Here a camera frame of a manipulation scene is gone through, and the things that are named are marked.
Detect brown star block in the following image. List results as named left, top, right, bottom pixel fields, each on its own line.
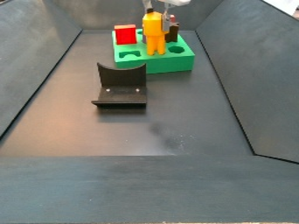
left=164, top=23, right=179, bottom=43

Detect red block at back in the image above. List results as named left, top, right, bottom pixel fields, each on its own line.
left=170, top=15, right=175, bottom=24

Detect green shape sorting board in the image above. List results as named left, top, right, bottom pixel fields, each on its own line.
left=112, top=29, right=195, bottom=74

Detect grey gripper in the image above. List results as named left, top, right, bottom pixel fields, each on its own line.
left=142, top=0, right=191, bottom=32

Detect yellow three prong block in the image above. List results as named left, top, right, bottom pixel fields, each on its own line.
left=143, top=11, right=167, bottom=56

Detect red rectangular block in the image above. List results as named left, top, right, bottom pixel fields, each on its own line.
left=115, top=24, right=136, bottom=45

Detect black curved bracket stand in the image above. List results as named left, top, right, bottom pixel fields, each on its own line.
left=91, top=63, right=147, bottom=107

